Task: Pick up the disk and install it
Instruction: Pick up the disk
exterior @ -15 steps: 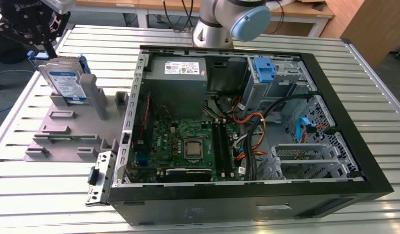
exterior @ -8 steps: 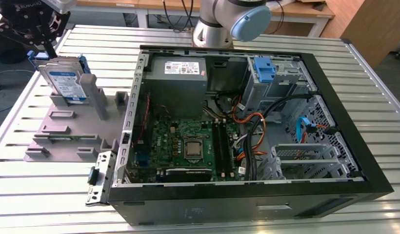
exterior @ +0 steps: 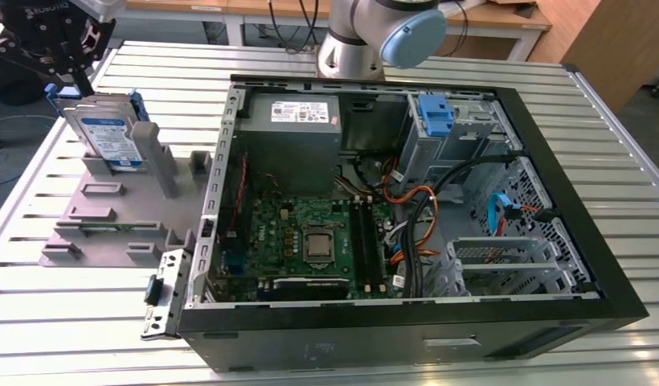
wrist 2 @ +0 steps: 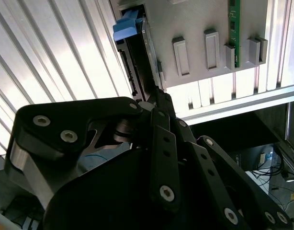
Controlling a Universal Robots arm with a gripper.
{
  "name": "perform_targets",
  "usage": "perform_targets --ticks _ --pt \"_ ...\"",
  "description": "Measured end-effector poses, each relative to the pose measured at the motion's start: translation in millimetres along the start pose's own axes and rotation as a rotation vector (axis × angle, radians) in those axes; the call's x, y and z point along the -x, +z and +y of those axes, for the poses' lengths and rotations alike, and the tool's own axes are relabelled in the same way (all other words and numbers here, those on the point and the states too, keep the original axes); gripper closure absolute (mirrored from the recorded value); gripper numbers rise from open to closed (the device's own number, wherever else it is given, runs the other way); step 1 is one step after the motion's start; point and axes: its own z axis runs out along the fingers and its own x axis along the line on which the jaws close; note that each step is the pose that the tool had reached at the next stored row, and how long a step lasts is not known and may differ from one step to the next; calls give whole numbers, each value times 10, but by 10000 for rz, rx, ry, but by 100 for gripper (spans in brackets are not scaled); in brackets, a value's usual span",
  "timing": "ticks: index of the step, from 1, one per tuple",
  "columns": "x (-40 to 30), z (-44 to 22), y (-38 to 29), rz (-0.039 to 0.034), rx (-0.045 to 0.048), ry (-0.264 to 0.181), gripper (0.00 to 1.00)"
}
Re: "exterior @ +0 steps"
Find metal drive cage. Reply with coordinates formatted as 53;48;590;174
397;92;526;196

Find black PC case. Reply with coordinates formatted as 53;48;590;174
140;73;650;373

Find long wooden desk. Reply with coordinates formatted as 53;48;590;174
113;0;333;47

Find green motherboard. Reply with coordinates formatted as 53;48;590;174
208;192;410;302

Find wooden desk white legs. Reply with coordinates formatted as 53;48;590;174
444;0;553;62

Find metal disk bay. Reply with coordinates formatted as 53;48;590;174
445;235;596;298

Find wooden cabinet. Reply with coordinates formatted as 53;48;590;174
558;0;659;116

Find grey parts rack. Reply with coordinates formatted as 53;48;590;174
39;121;212;269

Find silver CPU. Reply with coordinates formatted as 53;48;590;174
305;234;334;259

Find blue wire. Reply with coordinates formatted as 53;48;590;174
489;191;517;239

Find blue drive latch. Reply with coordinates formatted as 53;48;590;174
416;92;453;138

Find orange wire bundle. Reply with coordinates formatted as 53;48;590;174
381;152;442;266

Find black waste bin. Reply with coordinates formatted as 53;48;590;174
0;43;47;106

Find blue VGA port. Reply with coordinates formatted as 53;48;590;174
143;274;163;306

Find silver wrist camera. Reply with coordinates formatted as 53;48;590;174
75;0;128;22

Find black graphics card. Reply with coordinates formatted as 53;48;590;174
272;276;350;301

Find black connector power wire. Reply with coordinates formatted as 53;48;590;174
508;205;557;223

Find black RAM slot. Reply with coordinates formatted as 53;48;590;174
348;194;374;294
364;194;388;294

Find green RAM stick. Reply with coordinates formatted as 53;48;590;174
80;223;137;233

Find blue expansion slot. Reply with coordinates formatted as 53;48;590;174
225;249;245;279

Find CPU socket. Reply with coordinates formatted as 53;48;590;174
299;223;340;269

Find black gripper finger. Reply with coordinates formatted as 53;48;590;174
77;39;115;97
0;24;93;98

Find grey power supply unit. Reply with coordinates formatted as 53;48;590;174
239;92;344;196

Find hard disk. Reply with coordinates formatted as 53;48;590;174
43;83;151;173

